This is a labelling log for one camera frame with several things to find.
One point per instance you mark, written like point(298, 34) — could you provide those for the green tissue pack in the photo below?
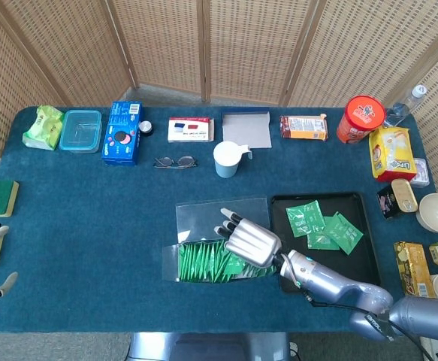
point(42, 128)

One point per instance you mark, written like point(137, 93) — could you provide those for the light blue mug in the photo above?
point(226, 159)

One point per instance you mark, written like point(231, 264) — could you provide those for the thin-framed eyeglasses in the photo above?
point(175, 162)

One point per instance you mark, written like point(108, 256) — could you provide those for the grey and blue folder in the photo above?
point(246, 129)

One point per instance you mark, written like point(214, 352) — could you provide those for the blue Oreo cookie box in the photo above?
point(122, 135)

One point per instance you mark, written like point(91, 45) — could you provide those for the blue carpet table cover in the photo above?
point(91, 225)

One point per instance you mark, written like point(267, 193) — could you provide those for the gold tin can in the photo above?
point(404, 195)

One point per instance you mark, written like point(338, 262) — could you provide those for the clear container blue rim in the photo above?
point(80, 131)

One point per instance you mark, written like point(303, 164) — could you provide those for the woven bamboo folding screen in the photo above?
point(252, 49)

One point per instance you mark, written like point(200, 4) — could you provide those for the yellow gold packet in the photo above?
point(412, 269)

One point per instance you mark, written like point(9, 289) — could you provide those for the orange brown biscuit pack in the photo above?
point(303, 128)

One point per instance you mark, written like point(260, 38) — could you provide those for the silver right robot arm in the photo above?
point(331, 282)

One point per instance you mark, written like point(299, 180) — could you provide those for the clear box of green packets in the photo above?
point(200, 259)

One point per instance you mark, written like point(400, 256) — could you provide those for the white box red blue print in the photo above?
point(188, 131)

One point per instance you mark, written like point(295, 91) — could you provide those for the small black packet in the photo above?
point(385, 203)

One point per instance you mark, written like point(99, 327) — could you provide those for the yellow snack bag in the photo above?
point(391, 154)

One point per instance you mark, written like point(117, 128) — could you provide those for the red orange snack can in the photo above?
point(361, 116)

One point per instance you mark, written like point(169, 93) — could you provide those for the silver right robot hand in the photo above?
point(254, 244)

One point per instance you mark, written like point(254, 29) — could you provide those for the black rectangular tray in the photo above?
point(357, 210)

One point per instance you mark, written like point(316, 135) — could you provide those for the clear plastic water bottle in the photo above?
point(402, 109)

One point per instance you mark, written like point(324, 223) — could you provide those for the small clear plastic case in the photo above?
point(422, 173)

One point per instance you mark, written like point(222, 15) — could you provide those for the small black round jar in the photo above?
point(145, 128)

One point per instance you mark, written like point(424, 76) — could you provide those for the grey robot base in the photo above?
point(211, 347)

